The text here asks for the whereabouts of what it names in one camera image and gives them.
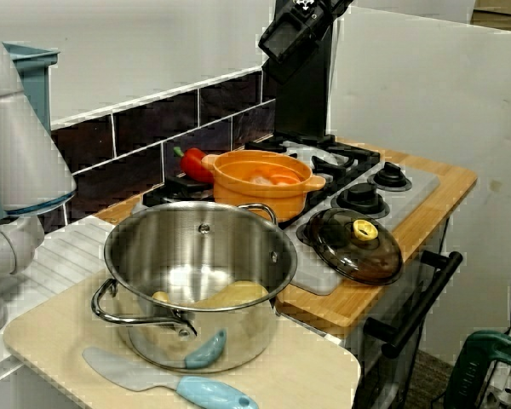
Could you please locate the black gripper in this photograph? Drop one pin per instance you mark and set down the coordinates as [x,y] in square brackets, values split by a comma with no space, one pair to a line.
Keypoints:
[323,10]

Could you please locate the glass lid with yellow knob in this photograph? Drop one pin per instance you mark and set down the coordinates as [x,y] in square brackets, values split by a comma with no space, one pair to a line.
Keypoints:
[353,260]

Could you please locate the black burner grate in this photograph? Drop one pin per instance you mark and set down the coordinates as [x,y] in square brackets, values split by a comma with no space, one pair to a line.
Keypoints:
[357,151]
[176,185]

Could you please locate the orange and white toy food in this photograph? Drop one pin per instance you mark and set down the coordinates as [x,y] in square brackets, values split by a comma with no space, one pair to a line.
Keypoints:
[277,178]

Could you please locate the red toy pepper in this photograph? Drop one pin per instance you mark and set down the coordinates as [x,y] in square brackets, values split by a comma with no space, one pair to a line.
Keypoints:
[193,164]

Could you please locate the orange plastic pot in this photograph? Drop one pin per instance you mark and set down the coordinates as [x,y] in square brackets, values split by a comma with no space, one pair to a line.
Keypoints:
[255,198]

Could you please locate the dark tile backsplash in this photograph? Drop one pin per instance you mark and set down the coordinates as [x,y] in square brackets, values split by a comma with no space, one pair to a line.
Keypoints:
[153,123]

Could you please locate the black stove knob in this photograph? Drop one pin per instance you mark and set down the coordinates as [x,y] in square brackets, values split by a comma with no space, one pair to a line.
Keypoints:
[308,234]
[392,174]
[362,198]

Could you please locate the grey toy stove plate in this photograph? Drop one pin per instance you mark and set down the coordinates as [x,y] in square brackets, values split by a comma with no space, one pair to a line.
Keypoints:
[421,179]

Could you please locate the stainless steel pot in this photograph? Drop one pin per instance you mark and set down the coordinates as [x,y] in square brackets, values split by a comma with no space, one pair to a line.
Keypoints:
[196,255]

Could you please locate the yellow toy food piece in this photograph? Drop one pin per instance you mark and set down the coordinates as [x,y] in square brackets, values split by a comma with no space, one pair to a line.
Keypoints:
[238,294]

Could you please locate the grey toy faucet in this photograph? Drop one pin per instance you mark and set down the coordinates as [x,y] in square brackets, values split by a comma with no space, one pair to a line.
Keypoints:
[21,149]

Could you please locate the white sink drainboard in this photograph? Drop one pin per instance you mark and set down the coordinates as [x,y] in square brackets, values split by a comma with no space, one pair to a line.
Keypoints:
[64,251]

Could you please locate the light wooden cutting board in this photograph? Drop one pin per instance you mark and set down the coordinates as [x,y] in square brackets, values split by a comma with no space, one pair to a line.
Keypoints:
[302,375]

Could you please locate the green clamp tool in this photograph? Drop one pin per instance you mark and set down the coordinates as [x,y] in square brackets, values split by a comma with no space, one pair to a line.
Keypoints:
[472,366]

